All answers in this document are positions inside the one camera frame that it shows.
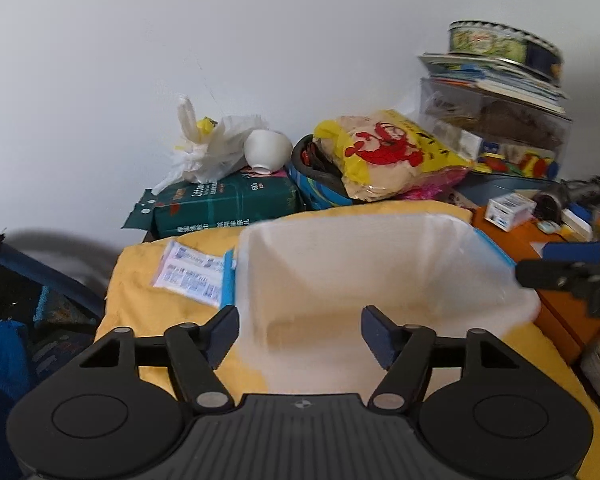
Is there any orange cardboard box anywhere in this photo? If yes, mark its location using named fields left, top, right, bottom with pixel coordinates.
left=472, top=207, right=600, bottom=364

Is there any white blue paper packet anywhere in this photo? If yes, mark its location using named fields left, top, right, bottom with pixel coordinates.
left=151, top=242, right=236, bottom=309

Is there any yellow quilted blanket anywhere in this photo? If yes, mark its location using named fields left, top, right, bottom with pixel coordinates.
left=96, top=200, right=600, bottom=479

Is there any small white medicine box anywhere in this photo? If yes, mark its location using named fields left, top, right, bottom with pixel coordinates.
left=484, top=193, right=535, bottom=232

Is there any white plastic storage bin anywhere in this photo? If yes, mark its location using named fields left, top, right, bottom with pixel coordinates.
left=235, top=214, right=540, bottom=396

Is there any clear plastic toy box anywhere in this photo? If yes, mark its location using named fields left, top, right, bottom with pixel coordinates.
left=417, top=78, right=571, bottom=180

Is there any blue black helmet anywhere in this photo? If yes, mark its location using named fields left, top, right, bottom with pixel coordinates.
left=286, top=134, right=361, bottom=210

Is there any blue bag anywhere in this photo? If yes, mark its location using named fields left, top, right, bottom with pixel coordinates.
left=0, top=321, right=36, bottom=479

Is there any yellow lobster print bag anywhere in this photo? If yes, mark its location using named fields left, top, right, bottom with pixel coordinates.
left=312, top=110, right=471, bottom=202

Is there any white plastic bag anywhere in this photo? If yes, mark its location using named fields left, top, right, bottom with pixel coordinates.
left=151, top=96, right=268, bottom=195

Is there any stack of books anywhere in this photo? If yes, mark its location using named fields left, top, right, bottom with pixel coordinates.
left=418, top=53, right=567, bottom=115

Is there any white ceramic bowl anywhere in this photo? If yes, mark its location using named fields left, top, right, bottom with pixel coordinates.
left=244, top=129, right=292, bottom=174

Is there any round cookie tin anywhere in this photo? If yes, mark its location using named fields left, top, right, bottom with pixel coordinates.
left=449, top=20, right=564, bottom=87

